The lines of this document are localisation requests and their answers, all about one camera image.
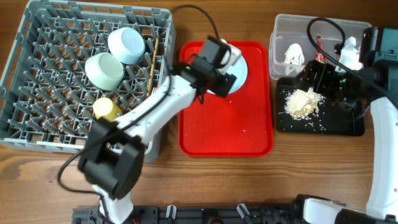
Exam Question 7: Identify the light blue plate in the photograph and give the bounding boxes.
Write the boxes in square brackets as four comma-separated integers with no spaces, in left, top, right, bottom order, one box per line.
[218,55,248,94]

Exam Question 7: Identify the red plastic tray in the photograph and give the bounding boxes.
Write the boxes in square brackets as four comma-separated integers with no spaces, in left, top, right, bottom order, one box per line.
[178,40,274,157]

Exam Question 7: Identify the wooden chopstick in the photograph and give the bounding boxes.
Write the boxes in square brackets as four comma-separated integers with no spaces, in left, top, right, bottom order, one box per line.
[147,34,159,96]

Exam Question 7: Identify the yellow cup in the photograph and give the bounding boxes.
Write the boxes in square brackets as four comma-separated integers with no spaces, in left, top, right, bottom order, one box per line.
[93,97,123,121]

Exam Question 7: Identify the black plastic tray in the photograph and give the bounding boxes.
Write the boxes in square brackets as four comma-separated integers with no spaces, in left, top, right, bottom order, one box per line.
[276,77,365,136]

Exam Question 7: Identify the light blue bowl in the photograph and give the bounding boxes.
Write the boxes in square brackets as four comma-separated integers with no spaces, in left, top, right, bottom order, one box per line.
[108,27,146,65]

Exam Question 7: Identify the grey dishwasher rack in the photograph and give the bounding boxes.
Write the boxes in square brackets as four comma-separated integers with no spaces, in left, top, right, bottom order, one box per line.
[1,0,176,153]

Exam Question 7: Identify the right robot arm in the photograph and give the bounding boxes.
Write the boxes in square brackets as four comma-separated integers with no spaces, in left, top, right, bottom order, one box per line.
[294,26,397,223]

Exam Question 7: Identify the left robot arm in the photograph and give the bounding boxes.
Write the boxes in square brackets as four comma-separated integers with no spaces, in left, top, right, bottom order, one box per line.
[78,36,241,223]

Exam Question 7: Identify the white plastic fork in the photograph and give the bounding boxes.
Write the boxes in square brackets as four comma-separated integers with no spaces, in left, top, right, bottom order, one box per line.
[151,87,157,95]

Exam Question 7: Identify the green bowl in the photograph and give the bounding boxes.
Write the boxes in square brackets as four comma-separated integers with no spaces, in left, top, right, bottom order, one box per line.
[85,52,124,90]

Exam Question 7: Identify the red snack wrapper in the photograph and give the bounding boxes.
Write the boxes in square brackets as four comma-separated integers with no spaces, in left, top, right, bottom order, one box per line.
[314,34,327,65]

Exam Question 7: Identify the clear plastic bin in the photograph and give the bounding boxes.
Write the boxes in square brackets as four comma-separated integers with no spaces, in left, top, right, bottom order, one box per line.
[268,13,373,81]

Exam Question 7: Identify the rice and food scraps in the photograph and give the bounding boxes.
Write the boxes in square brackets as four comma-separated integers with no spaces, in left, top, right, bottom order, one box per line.
[284,87,325,120]

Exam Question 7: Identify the white tissue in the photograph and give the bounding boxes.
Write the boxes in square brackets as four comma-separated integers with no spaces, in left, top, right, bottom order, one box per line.
[284,44,305,65]

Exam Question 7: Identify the right black cable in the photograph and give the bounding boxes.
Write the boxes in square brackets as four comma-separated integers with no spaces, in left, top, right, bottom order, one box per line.
[306,17,398,106]

